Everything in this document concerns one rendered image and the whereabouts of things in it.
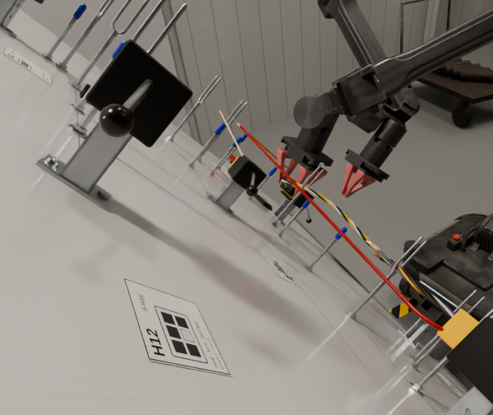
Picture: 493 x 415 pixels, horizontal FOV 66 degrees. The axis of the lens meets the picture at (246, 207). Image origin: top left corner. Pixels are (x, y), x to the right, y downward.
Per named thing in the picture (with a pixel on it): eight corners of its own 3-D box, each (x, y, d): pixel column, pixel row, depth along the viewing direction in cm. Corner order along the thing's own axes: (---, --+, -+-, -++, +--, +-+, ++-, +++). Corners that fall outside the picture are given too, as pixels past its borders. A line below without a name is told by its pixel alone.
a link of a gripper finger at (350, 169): (350, 202, 88) (374, 169, 85) (329, 186, 92) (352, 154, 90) (362, 207, 93) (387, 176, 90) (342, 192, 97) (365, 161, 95)
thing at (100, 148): (-26, 202, 15) (109, 18, 14) (54, 151, 25) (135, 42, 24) (77, 263, 17) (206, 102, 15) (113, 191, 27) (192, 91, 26)
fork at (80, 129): (86, 134, 34) (184, 4, 32) (89, 142, 33) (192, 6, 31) (66, 122, 33) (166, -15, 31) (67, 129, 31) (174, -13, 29)
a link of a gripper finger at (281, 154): (283, 194, 78) (302, 154, 74) (263, 177, 82) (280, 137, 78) (305, 195, 82) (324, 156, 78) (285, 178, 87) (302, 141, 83)
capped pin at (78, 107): (86, 115, 40) (136, 48, 38) (78, 113, 38) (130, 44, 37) (75, 105, 40) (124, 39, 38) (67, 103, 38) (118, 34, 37)
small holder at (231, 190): (211, 212, 43) (251, 164, 42) (204, 190, 52) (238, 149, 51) (240, 235, 45) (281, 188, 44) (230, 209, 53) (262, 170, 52)
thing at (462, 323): (453, 350, 31) (481, 324, 31) (434, 333, 33) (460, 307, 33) (476, 368, 33) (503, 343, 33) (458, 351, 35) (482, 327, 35)
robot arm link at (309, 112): (382, 110, 70) (363, 67, 70) (369, 112, 61) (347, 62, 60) (324, 138, 77) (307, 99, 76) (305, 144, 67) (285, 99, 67)
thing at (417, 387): (411, 383, 44) (501, 296, 42) (424, 397, 43) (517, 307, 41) (406, 381, 43) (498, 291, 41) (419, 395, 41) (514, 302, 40)
